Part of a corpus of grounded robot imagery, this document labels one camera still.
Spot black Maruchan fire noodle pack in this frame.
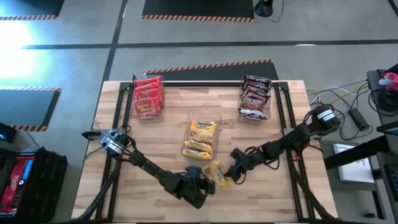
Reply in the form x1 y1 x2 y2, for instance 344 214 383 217
238 107 267 121
242 82 271 93
240 91 270 110
243 75 272 85

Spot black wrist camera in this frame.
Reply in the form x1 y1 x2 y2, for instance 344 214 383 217
185 166 203 182
229 147 245 159

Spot black power brick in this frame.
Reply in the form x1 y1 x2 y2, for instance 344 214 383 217
348 107 370 131

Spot black round stand base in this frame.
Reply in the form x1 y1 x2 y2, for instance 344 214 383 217
254 0 274 17

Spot black equipment cart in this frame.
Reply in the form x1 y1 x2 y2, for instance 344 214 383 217
366 63 398 125

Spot black desk beam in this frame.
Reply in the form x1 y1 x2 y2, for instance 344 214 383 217
323 133 398 170

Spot white sheet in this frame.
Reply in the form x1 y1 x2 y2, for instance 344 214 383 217
333 142 376 184

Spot red and black equipment case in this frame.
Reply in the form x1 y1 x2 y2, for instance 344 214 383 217
0 146 68 223

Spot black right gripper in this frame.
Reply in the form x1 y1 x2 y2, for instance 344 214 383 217
224 151 266 183

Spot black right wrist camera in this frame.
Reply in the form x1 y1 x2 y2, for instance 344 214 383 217
229 147 245 159

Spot clear plastic bin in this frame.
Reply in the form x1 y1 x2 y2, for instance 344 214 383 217
132 74 166 119
180 108 223 162
238 74 274 122

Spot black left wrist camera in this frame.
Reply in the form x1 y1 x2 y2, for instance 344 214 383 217
185 166 203 182

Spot yellow cable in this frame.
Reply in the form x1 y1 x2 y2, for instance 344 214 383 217
307 86 369 108

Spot black device with blue light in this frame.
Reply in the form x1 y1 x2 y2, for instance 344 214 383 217
0 123 18 144

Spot coiled black cable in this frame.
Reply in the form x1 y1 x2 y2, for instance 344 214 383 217
368 88 398 118

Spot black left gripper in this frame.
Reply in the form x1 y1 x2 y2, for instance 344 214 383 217
167 179 216 210

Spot red and white gadget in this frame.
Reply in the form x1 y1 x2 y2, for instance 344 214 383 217
378 72 398 91

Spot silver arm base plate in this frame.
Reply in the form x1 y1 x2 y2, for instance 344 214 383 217
282 126 296 139

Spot black hazard-striped floor mat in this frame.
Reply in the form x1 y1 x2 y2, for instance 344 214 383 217
0 0 65 21
0 86 62 132
142 0 255 23
143 59 280 82

